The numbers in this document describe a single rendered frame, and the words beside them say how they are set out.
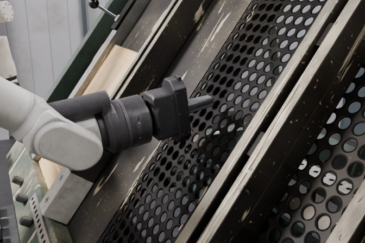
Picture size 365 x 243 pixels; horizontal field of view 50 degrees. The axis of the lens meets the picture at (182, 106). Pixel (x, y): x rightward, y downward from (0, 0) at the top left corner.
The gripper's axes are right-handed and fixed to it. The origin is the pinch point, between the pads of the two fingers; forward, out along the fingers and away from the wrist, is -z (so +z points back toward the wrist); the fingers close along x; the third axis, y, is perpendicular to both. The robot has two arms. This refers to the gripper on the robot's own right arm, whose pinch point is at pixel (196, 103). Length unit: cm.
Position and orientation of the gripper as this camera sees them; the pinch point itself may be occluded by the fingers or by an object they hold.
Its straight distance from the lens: 74.0
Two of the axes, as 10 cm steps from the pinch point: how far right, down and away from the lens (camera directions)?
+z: -8.9, 2.4, -3.9
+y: -4.5, -2.4, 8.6
